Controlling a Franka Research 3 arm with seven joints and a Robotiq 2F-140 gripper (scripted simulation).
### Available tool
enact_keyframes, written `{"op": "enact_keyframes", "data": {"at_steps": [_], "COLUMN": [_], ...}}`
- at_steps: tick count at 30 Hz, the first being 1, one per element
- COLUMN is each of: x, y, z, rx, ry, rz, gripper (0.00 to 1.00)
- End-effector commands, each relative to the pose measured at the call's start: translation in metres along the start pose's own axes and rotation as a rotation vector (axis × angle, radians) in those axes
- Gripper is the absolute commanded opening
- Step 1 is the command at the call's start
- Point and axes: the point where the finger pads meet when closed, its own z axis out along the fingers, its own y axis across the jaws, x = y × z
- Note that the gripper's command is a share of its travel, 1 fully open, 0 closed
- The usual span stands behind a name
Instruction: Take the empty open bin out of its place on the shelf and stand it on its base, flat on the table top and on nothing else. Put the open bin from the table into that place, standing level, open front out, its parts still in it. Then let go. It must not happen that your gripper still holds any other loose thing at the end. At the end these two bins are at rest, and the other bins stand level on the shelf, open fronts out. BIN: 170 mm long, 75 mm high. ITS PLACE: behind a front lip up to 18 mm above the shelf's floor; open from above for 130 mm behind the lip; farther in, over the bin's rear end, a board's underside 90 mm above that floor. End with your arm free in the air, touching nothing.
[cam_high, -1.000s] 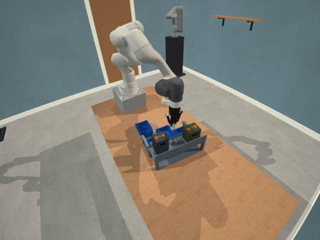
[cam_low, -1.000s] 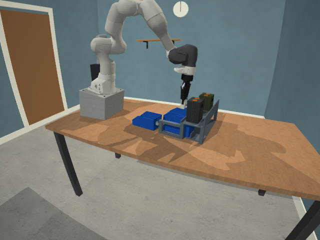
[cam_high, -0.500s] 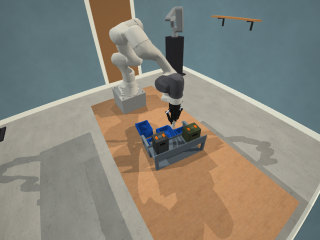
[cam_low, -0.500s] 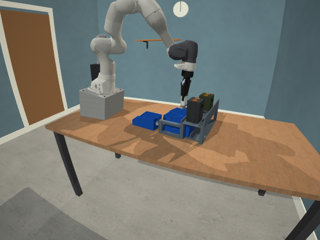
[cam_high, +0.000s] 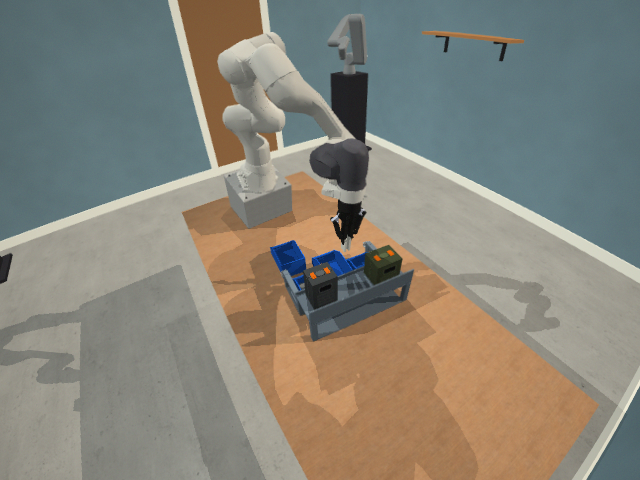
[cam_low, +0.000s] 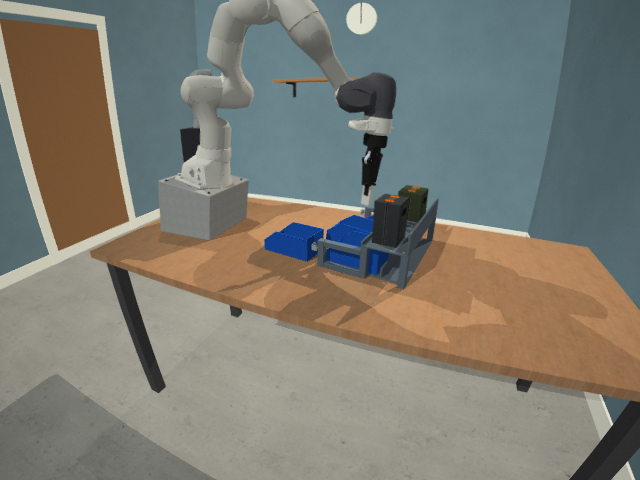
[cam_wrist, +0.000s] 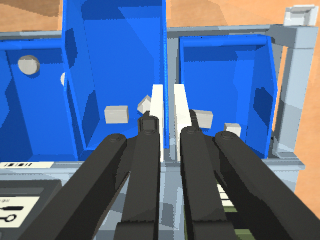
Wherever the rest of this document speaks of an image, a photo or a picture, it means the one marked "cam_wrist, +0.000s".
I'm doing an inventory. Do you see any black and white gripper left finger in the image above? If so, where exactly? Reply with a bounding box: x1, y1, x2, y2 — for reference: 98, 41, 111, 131
17, 84, 163, 240

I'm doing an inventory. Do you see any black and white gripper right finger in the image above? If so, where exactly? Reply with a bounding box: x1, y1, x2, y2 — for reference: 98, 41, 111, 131
174, 84, 320, 240

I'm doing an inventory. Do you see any blue open-front bin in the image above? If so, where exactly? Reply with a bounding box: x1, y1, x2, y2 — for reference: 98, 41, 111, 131
0, 38, 94, 162
61, 0, 169, 150
179, 34, 278, 159

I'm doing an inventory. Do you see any olive green tool case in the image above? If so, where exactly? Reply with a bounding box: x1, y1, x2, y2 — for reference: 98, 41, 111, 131
183, 180, 255, 240

